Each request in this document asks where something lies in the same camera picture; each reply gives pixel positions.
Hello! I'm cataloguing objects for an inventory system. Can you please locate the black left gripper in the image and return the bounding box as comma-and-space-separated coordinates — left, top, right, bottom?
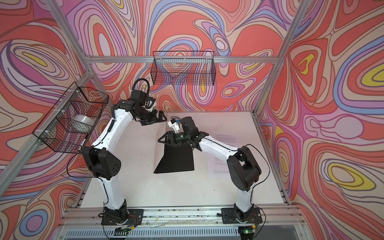
135, 109, 168, 126

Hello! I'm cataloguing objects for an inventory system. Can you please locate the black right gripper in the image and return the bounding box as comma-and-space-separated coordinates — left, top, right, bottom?
158, 130, 191, 147

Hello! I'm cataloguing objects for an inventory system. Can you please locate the white and black file folder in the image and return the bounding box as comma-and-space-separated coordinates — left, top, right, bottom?
154, 143, 195, 174

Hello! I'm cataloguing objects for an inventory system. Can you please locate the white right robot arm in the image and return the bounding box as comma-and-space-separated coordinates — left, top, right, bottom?
158, 131, 262, 223

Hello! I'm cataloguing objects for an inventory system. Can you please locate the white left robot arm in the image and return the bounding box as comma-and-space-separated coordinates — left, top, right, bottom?
80, 97, 164, 225

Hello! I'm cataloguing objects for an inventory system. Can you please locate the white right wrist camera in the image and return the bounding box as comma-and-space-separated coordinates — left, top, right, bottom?
167, 117, 181, 134

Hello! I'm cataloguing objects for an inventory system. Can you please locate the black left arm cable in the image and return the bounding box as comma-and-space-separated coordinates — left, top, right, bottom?
131, 77, 151, 97

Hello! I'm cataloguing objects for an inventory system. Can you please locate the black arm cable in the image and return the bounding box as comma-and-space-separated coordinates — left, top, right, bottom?
206, 136, 271, 193
131, 77, 151, 97

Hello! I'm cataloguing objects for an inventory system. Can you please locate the black wire basket rear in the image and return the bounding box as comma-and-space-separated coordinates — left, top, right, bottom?
151, 50, 216, 86

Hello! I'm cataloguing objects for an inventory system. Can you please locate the black wire basket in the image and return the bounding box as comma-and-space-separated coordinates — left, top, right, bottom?
33, 83, 109, 153
151, 50, 216, 86

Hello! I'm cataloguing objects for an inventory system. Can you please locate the black wire basket left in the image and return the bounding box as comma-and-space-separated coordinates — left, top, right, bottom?
33, 83, 109, 153

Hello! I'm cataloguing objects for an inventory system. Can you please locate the aluminium front rail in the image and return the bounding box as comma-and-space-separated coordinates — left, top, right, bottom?
53, 205, 313, 240

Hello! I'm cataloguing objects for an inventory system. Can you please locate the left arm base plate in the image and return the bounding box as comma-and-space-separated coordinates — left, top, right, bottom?
99, 208, 144, 226

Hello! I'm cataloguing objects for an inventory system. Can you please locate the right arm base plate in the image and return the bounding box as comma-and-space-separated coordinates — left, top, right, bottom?
217, 207, 263, 226

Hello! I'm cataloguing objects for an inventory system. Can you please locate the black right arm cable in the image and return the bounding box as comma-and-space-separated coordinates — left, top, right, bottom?
206, 136, 271, 193

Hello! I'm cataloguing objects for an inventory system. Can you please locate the aluminium frame post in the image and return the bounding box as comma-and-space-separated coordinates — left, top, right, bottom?
46, 1, 107, 94

